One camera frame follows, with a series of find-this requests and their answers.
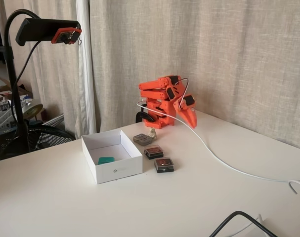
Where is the black fan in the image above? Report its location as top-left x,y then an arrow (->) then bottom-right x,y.
0,124 -> 76,158

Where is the short white cable end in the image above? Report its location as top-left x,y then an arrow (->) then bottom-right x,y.
289,180 -> 300,195

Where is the black table clamp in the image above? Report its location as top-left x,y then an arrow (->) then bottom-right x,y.
135,111 -> 157,124

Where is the black coin case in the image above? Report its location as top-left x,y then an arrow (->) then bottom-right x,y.
143,145 -> 165,160
154,157 -> 175,174

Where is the black camera cable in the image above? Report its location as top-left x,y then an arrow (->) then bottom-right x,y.
0,39 -> 43,167

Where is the long white cable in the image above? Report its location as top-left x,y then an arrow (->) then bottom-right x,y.
136,99 -> 300,185

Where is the grey transparent case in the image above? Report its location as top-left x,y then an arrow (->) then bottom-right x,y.
132,133 -> 154,147

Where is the brown cardboard box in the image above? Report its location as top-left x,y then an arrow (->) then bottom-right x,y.
0,85 -> 33,106

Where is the black camera holder bar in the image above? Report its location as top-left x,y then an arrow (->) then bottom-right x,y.
15,18 -> 82,46

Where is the black gooseneck stand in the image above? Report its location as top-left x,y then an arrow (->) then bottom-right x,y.
3,9 -> 42,153

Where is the orange camera module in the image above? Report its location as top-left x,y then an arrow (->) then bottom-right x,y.
50,27 -> 83,46

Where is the camera on black stand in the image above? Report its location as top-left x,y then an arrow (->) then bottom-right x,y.
0,0 -> 97,139

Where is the thick black cable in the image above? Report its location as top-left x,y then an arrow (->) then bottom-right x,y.
209,211 -> 279,237

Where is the white cardboard bin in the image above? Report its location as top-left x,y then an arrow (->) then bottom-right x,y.
81,129 -> 143,185

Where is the green cube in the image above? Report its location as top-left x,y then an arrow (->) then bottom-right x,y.
97,156 -> 116,165

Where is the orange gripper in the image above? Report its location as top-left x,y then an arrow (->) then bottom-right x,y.
172,94 -> 198,129

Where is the cream round lamp head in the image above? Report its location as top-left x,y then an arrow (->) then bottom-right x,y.
22,103 -> 43,119

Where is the beige linen curtain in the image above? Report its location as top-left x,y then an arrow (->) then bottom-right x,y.
89,0 -> 300,151

